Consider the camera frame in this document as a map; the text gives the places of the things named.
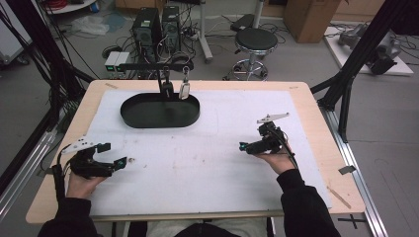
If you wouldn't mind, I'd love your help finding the white floor board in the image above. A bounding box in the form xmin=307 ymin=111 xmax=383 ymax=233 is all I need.
xmin=324 ymin=25 xmax=414 ymax=77

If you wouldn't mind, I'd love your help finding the white round table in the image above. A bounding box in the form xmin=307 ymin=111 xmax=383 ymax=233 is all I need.
xmin=42 ymin=0 xmax=98 ymax=15

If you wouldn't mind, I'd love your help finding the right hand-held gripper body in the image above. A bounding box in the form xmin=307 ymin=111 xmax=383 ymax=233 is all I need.
xmin=245 ymin=112 xmax=292 ymax=156

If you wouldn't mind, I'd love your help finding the aluminium rail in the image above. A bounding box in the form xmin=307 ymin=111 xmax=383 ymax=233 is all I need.
xmin=0 ymin=129 xmax=58 ymax=220
xmin=318 ymin=107 xmax=389 ymax=237

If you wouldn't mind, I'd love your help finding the white pole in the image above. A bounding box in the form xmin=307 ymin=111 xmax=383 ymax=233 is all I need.
xmin=251 ymin=0 xmax=266 ymax=29

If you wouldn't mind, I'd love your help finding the white panel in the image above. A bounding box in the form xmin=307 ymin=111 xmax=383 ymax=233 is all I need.
xmin=0 ymin=16 xmax=34 ymax=65

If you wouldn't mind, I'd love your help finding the slim black computer tower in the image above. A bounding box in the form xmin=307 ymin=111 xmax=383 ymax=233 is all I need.
xmin=161 ymin=4 xmax=182 ymax=53

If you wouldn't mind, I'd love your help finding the grey tape piece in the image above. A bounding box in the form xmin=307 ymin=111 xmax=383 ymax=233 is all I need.
xmin=337 ymin=165 xmax=358 ymax=176

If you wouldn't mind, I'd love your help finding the thin wooden stick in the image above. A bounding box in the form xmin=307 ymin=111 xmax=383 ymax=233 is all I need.
xmin=326 ymin=186 xmax=353 ymax=209

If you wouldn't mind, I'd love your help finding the black and grey machine part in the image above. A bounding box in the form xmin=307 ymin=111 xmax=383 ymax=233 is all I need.
xmin=367 ymin=31 xmax=403 ymax=76

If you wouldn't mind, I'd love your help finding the hand-held gripper black cable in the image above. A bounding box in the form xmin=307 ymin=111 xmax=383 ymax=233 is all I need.
xmin=51 ymin=143 xmax=73 ymax=202
xmin=271 ymin=126 xmax=300 ymax=170

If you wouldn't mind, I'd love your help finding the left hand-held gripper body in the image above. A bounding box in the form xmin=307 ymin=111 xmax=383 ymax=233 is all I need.
xmin=61 ymin=135 xmax=116 ymax=181

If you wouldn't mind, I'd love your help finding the white table mat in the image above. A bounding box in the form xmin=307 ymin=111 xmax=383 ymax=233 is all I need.
xmin=86 ymin=89 xmax=333 ymax=217

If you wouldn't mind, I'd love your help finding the black round stool chrome base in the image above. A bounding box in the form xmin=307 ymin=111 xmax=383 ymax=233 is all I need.
xmin=222 ymin=27 xmax=280 ymax=82

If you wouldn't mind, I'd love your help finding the brown cardboard box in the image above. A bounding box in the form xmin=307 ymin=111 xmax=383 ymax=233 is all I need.
xmin=284 ymin=0 xmax=342 ymax=44

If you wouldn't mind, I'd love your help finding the large black computer tower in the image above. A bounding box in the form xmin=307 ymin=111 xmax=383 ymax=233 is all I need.
xmin=131 ymin=7 xmax=163 ymax=64

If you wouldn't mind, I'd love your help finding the black flat case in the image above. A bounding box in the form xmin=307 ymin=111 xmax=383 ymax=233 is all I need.
xmin=229 ymin=13 xmax=255 ymax=33

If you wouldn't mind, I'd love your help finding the left hand-held gripper black cable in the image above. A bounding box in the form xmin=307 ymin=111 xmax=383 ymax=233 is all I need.
xmin=51 ymin=143 xmax=73 ymax=202

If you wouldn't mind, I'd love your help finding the person's right hand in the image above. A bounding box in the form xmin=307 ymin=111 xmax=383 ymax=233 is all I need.
xmin=253 ymin=144 xmax=297 ymax=176

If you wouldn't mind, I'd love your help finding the clear plastic bag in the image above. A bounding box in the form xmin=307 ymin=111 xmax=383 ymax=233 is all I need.
xmin=70 ymin=15 xmax=111 ymax=37

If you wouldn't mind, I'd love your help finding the black metal frame strut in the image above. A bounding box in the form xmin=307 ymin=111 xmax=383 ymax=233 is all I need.
xmin=309 ymin=0 xmax=419 ymax=144

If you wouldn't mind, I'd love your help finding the silver car key with strap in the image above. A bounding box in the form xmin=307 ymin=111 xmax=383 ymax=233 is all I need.
xmin=178 ymin=65 xmax=192 ymax=101

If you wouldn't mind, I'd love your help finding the white power supply box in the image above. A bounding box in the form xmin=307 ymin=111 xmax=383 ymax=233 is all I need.
xmin=114 ymin=51 xmax=131 ymax=72
xmin=104 ymin=50 xmax=122 ymax=73

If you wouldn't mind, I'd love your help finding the black metal frame with cables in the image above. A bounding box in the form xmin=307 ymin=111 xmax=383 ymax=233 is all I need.
xmin=0 ymin=0 xmax=97 ymax=196

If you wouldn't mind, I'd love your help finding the black key rack oval base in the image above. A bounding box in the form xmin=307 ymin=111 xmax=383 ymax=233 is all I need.
xmin=117 ymin=62 xmax=201 ymax=129

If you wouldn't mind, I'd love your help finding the grey stand leg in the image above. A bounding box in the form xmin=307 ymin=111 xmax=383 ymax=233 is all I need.
xmin=197 ymin=0 xmax=214 ymax=64

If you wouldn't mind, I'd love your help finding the person's left hand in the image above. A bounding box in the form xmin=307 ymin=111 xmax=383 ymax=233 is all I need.
xmin=66 ymin=171 xmax=108 ymax=200

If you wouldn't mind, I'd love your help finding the person's torso and lap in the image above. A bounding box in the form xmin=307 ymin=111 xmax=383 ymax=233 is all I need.
xmin=127 ymin=218 xmax=275 ymax=237

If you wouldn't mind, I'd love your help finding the right hand-held gripper black cable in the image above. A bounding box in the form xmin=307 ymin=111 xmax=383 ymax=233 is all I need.
xmin=271 ymin=126 xmax=300 ymax=170

